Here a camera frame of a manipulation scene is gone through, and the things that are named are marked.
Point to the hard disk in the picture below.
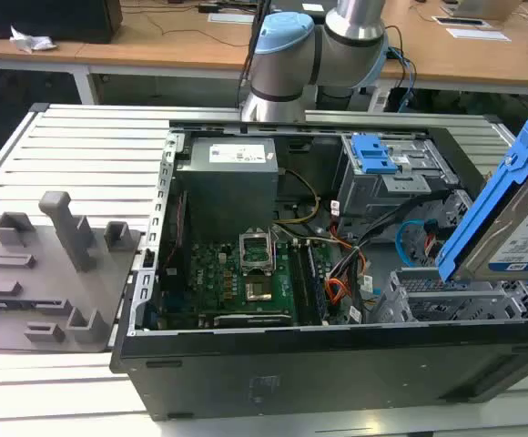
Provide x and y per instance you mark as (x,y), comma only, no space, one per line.
(487,214)

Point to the CPU socket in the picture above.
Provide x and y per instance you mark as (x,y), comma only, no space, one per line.
(259,291)

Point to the grey metal drive cage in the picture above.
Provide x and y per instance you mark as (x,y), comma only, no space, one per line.
(382,196)

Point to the grey metal disk bay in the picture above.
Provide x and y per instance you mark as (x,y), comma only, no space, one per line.
(450,302)

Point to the grey power supply unit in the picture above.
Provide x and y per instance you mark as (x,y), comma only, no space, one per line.
(227,191)

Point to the black graphics card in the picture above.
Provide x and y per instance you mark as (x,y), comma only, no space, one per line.
(250,319)

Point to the brown cardboard box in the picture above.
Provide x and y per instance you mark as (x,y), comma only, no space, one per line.
(487,9)

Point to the black box on desk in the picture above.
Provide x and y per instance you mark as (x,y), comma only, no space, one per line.
(50,18)

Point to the wooden desk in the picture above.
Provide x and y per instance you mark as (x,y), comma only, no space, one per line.
(177,45)

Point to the crumpled white paper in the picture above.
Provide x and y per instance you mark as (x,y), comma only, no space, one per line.
(32,42)

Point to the grey parts rack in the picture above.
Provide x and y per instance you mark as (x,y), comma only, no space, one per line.
(54,282)

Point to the green motherboard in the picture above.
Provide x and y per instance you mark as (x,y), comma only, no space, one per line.
(214,277)

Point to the RAM stick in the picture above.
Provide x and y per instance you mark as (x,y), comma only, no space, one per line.
(316,282)

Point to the black open PC case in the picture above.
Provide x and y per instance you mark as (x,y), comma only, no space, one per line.
(291,368)

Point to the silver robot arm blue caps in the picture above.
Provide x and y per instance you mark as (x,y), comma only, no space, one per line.
(282,59)

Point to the black RAM slot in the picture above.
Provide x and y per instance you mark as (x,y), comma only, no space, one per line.
(298,282)

